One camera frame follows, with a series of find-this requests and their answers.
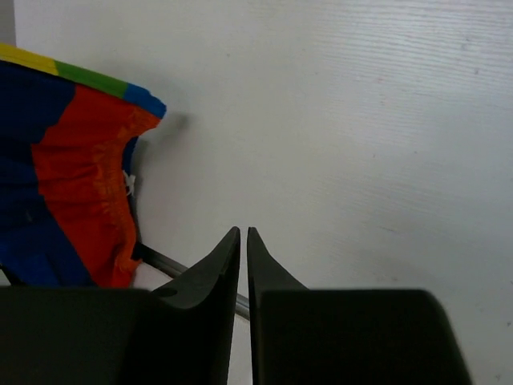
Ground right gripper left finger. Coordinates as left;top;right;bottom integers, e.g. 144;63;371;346
1;228;240;384

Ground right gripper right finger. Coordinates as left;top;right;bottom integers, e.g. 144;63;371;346
247;228;471;384

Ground rainbow striped shorts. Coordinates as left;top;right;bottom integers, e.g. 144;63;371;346
1;44;166;288

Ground aluminium table edge rail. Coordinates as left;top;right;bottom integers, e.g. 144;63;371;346
134;241;250;321

